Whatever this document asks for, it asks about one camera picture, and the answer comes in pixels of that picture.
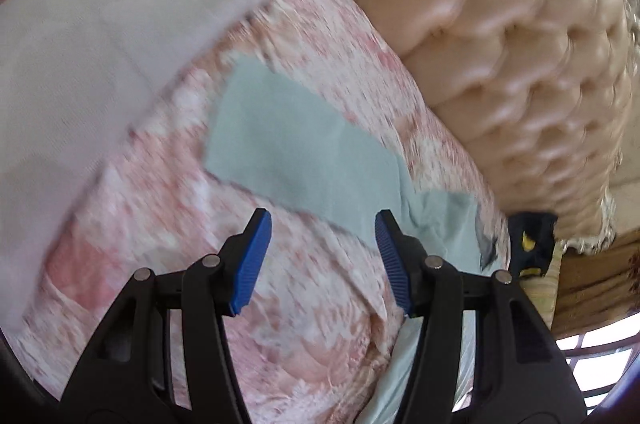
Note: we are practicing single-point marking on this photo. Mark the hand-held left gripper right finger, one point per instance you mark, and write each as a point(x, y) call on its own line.
point(395, 264)

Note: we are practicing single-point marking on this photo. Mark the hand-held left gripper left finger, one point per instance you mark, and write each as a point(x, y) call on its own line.
point(252, 261)

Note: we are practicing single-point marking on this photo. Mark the light blue sweater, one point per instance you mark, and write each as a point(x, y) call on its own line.
point(300, 163)

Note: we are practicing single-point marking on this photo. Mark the pink floral blanket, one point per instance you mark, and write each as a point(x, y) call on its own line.
point(175, 254)

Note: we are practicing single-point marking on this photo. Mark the black garment with yellow print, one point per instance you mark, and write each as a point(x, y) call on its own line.
point(532, 244)

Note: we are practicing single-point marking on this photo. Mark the striped green pillow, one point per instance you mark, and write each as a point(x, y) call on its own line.
point(537, 299)

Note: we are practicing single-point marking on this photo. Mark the brown patterned curtain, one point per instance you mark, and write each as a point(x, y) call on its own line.
point(595, 274)

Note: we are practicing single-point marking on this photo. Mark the beige tufted leather sofa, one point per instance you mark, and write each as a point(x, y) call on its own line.
point(500, 28)

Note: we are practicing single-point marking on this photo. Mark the light grey garment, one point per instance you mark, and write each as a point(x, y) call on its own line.
point(100, 28)

